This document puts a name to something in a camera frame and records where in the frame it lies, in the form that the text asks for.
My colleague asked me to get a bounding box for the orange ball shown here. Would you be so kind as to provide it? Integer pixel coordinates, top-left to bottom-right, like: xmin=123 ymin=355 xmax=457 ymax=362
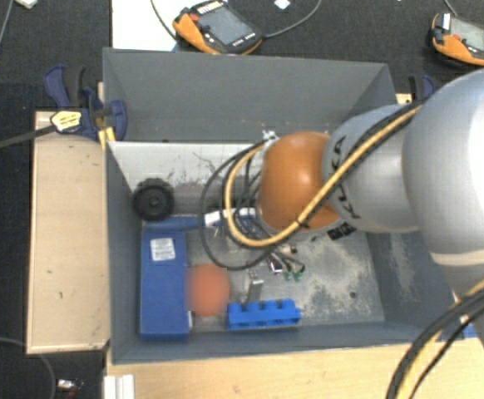
xmin=185 ymin=263 xmax=232 ymax=318

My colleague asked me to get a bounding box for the pale wood flat board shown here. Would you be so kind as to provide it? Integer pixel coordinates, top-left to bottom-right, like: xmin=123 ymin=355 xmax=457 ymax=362
xmin=25 ymin=110 xmax=112 ymax=355

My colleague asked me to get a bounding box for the blue toy building block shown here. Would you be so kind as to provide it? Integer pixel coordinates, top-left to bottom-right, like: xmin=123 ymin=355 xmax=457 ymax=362
xmin=225 ymin=298 xmax=303 ymax=331

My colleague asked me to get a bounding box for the black toy wheel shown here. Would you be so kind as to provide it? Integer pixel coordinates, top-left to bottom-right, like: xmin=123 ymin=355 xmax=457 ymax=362
xmin=131 ymin=178 xmax=176 ymax=223

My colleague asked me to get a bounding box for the blue box with white label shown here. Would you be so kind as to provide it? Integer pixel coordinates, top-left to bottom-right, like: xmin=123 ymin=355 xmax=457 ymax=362
xmin=139 ymin=216 xmax=205 ymax=342

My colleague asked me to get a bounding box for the black cylinder on white bracket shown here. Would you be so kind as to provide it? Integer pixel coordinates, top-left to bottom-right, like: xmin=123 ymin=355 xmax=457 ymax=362
xmin=327 ymin=224 xmax=357 ymax=241

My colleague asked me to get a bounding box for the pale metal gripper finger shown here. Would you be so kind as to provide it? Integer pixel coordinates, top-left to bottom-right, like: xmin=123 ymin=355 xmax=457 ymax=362
xmin=247 ymin=268 xmax=265 ymax=308

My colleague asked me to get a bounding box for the grey metal bin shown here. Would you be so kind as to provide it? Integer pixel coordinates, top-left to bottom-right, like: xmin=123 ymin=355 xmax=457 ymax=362
xmin=101 ymin=47 xmax=468 ymax=366

